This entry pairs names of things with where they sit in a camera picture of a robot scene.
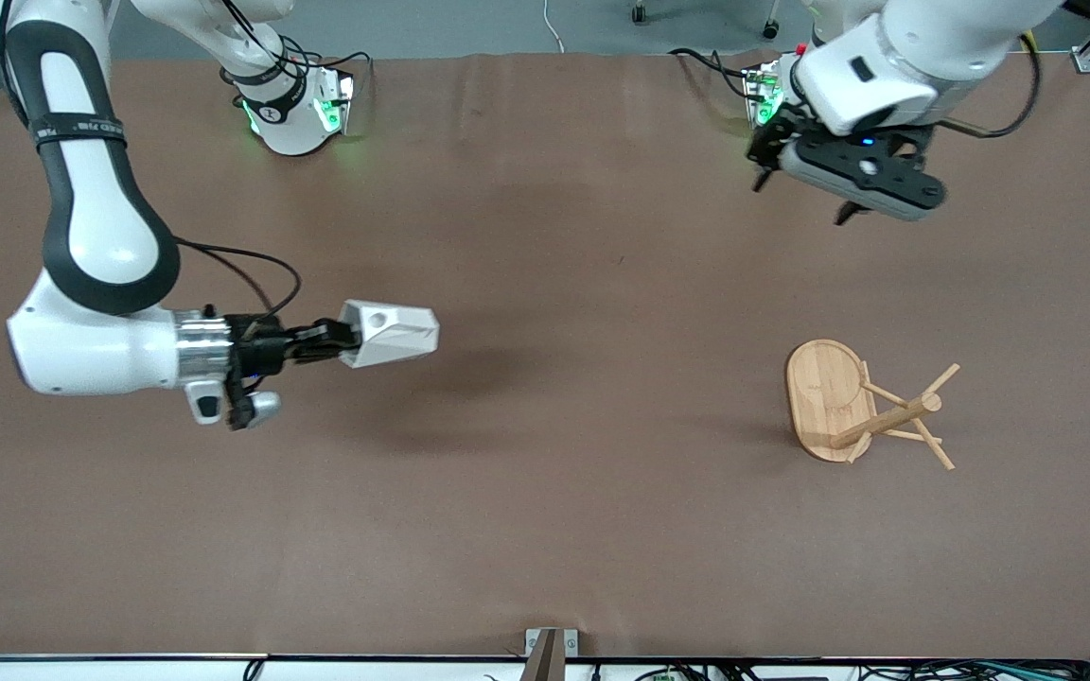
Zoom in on white faceted cup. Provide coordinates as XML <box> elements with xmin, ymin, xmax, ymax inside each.
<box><xmin>337</xmin><ymin>299</ymin><xmax>440</xmax><ymax>370</ymax></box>

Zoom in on wooden cup rack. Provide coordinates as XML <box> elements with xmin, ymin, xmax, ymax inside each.
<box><xmin>784</xmin><ymin>339</ymin><xmax>962</xmax><ymax>472</ymax></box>

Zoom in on brown table cover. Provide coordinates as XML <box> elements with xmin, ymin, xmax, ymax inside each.
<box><xmin>0</xmin><ymin>52</ymin><xmax>1090</xmax><ymax>660</ymax></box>

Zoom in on black left base cable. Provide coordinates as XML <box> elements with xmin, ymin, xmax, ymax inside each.
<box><xmin>668</xmin><ymin>47</ymin><xmax>764</xmax><ymax>103</ymax></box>

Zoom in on black base cable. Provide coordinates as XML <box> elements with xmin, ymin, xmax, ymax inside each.
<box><xmin>668</xmin><ymin>47</ymin><xmax>764</xmax><ymax>103</ymax></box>
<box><xmin>275</xmin><ymin>36</ymin><xmax>374</xmax><ymax>105</ymax></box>

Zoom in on black right base cable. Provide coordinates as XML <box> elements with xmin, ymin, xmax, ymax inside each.
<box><xmin>275</xmin><ymin>36</ymin><xmax>374</xmax><ymax>105</ymax></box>

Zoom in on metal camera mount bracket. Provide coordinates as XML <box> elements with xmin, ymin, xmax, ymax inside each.
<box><xmin>523</xmin><ymin>628</ymin><xmax>580</xmax><ymax>681</ymax></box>

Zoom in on black and green cable bundle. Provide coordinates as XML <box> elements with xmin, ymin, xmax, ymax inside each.
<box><xmin>635</xmin><ymin>659</ymin><xmax>1090</xmax><ymax>681</ymax></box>

